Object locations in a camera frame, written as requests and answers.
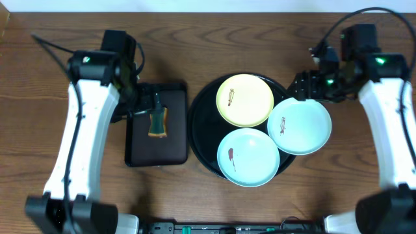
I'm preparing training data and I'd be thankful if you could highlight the green yellow sponge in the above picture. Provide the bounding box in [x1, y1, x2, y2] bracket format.
[148, 107, 168, 138]

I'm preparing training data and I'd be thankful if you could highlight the light green plate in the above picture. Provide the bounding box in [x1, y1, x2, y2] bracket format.
[266, 97, 332, 155]

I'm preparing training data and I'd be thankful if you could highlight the yellow plate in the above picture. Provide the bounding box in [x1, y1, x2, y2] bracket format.
[216, 73, 274, 127]

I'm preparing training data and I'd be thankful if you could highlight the light blue plate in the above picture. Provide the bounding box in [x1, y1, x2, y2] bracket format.
[217, 128, 280, 187]

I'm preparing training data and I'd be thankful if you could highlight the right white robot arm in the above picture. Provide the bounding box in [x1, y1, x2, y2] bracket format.
[289, 24, 415, 233]

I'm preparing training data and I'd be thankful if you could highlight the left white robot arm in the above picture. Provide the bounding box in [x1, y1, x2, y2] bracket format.
[25, 50, 167, 233]

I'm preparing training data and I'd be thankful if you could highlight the small dark rectangular tray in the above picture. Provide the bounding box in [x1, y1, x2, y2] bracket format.
[125, 83, 188, 167]

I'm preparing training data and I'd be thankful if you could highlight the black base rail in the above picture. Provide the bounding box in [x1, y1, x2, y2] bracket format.
[138, 216, 325, 234]

